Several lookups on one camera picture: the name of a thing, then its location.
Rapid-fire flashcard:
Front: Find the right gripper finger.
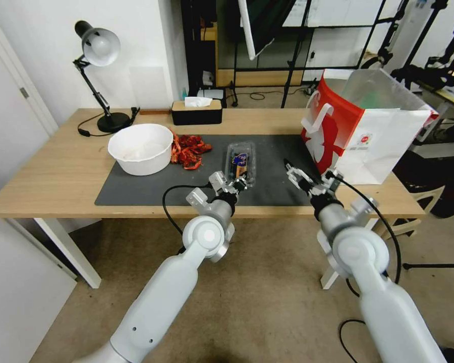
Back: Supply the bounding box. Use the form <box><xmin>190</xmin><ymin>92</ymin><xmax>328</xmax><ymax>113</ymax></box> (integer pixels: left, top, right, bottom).
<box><xmin>287</xmin><ymin>169</ymin><xmax>314</xmax><ymax>195</ymax></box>
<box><xmin>283</xmin><ymin>158</ymin><xmax>318</xmax><ymax>187</ymax></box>

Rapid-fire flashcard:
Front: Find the clear plastic takeout container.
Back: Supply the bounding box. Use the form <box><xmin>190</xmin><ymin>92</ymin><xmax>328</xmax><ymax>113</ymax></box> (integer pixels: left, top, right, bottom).
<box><xmin>225</xmin><ymin>141</ymin><xmax>259</xmax><ymax>189</ymax></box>

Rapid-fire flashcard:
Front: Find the red white takeout bag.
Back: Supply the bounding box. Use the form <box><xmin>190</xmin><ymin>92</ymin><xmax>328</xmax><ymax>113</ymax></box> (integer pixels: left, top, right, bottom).
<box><xmin>300</xmin><ymin>68</ymin><xmax>440</xmax><ymax>186</ymax></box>

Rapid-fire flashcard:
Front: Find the black tissue box wooden lid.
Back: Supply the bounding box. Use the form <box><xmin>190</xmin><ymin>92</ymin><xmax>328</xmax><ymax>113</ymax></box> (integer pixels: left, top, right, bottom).
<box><xmin>171</xmin><ymin>100</ymin><xmax>224</xmax><ymax>126</ymax></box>

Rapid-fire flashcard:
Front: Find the dark grey desk mat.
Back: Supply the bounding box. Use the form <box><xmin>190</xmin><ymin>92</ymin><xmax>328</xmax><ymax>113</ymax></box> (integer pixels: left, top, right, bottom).
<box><xmin>94</xmin><ymin>134</ymin><xmax>328</xmax><ymax>207</ymax></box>

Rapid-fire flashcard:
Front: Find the white tissue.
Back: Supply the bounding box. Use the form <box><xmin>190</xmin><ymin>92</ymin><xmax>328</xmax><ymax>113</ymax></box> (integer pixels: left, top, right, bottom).
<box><xmin>184</xmin><ymin>96</ymin><xmax>213</xmax><ymax>108</ymax></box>

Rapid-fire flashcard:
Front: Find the white flat device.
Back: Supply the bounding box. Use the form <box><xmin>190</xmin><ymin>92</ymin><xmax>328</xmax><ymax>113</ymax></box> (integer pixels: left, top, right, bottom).
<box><xmin>196</xmin><ymin>88</ymin><xmax>226</xmax><ymax>101</ymax></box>

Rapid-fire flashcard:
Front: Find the white plastic bowl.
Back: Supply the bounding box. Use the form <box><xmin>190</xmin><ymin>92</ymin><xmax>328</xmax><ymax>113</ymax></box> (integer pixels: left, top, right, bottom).
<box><xmin>107</xmin><ymin>123</ymin><xmax>175</xmax><ymax>176</ymax></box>

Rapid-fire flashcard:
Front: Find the black tripod stand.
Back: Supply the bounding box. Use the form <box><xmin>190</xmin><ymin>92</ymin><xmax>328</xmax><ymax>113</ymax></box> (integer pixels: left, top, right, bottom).
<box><xmin>279</xmin><ymin>0</ymin><xmax>313</xmax><ymax>109</ymax></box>

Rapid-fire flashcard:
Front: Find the black stand leg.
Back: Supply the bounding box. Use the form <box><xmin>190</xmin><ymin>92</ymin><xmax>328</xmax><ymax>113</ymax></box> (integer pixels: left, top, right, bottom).
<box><xmin>402</xmin><ymin>261</ymin><xmax>454</xmax><ymax>272</ymax></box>

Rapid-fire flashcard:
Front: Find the white tube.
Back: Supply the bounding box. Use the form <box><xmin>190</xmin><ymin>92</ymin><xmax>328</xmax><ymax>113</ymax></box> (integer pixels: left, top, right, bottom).
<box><xmin>237</xmin><ymin>0</ymin><xmax>259</xmax><ymax>62</ymax></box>

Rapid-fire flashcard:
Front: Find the black desk lamp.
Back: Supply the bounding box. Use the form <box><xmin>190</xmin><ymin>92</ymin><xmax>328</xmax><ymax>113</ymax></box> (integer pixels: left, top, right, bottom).
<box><xmin>72</xmin><ymin>20</ymin><xmax>134</xmax><ymax>134</ymax></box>

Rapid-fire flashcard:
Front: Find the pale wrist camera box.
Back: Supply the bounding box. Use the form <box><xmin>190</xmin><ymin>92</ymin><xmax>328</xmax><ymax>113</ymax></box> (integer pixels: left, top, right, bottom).
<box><xmin>208</xmin><ymin>171</ymin><xmax>228</xmax><ymax>191</ymax></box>
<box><xmin>323</xmin><ymin>170</ymin><xmax>344</xmax><ymax>190</ymax></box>

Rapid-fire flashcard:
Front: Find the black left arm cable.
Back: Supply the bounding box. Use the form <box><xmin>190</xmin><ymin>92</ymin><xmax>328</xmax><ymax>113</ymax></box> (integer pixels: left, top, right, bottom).
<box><xmin>162</xmin><ymin>184</ymin><xmax>212</xmax><ymax>255</ymax></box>

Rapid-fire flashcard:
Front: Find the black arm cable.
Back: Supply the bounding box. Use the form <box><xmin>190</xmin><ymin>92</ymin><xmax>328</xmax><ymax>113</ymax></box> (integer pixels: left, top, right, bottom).
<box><xmin>162</xmin><ymin>184</ymin><xmax>212</xmax><ymax>255</ymax></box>
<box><xmin>336</xmin><ymin>176</ymin><xmax>404</xmax><ymax>299</ymax></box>

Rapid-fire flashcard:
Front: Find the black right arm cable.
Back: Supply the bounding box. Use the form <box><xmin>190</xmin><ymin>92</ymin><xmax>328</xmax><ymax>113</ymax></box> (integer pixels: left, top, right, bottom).
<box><xmin>336</xmin><ymin>176</ymin><xmax>404</xmax><ymax>299</ymax></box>

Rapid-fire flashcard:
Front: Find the black metal shelf frame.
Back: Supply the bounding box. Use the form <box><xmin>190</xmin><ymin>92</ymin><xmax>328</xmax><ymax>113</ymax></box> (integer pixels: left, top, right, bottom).
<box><xmin>180</xmin><ymin>0</ymin><xmax>218</xmax><ymax>100</ymax></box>

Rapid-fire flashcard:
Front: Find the black floor cable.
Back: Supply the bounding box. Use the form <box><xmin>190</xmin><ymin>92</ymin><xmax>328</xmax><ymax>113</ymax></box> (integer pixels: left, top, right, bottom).
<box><xmin>338</xmin><ymin>319</ymin><xmax>368</xmax><ymax>363</ymax></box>

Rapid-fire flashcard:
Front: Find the black lamp cable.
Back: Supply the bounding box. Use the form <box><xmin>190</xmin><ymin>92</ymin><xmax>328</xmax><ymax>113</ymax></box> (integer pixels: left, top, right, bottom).
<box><xmin>77</xmin><ymin>107</ymin><xmax>141</xmax><ymax>137</ymax></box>

